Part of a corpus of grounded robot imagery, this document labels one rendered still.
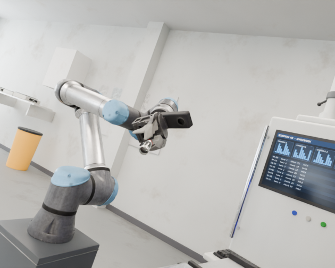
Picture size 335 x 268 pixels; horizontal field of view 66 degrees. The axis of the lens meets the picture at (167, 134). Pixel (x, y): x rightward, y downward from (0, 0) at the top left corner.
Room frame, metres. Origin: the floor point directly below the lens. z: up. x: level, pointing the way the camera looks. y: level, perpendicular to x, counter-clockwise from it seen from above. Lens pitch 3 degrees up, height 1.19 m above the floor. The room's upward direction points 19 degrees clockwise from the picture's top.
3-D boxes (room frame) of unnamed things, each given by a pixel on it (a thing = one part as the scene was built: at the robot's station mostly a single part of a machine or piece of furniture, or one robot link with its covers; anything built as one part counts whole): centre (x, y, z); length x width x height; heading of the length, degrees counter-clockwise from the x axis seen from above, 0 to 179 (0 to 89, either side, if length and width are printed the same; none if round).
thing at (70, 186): (0.91, 0.26, 0.96); 0.13 x 0.12 x 0.14; 144
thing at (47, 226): (0.91, 0.27, 0.84); 0.15 x 0.15 x 0.10
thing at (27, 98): (4.95, 2.78, 1.23); 0.39 x 0.37 x 0.10; 60
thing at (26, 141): (4.65, 2.34, 0.35); 0.42 x 0.42 x 0.70
